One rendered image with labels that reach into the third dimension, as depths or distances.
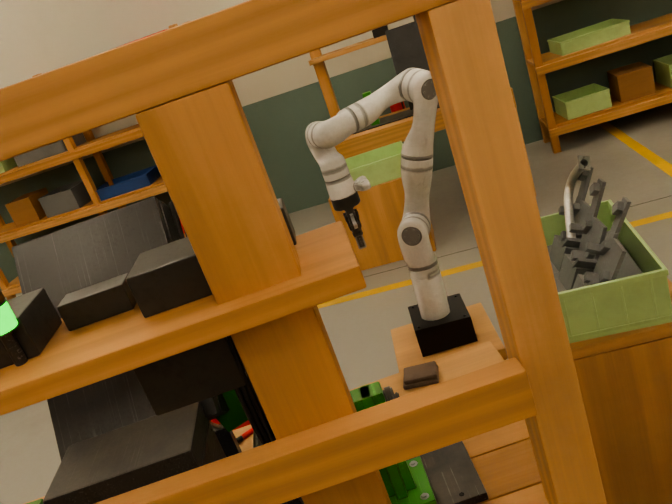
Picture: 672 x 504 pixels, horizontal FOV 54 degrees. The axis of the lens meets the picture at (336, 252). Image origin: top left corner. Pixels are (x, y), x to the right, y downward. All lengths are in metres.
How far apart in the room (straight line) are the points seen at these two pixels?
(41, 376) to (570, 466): 0.92
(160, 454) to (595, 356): 1.28
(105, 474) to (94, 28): 6.39
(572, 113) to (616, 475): 4.63
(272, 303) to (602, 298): 1.23
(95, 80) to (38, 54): 6.80
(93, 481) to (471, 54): 1.02
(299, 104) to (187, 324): 6.03
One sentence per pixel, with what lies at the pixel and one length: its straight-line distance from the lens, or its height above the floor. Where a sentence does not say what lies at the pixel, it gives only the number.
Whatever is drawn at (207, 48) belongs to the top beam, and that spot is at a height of 1.90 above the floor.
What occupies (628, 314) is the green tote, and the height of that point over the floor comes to 0.84.
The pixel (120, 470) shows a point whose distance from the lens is 1.38.
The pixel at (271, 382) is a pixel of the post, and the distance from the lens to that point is 1.10.
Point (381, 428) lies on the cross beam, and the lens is 1.11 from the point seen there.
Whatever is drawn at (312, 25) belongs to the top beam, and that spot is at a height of 1.88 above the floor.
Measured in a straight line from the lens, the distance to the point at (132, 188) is 7.08.
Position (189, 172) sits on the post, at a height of 1.75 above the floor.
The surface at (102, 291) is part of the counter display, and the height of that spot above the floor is 1.59.
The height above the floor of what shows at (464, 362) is 0.90.
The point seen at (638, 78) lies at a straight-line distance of 6.70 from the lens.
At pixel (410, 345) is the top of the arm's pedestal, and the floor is 0.85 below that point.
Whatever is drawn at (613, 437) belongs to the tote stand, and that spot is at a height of 0.45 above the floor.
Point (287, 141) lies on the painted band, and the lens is 7.07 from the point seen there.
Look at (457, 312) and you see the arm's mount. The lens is 2.06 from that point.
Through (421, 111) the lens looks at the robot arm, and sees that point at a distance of 1.82.
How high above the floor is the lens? 1.90
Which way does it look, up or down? 20 degrees down
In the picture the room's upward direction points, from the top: 20 degrees counter-clockwise
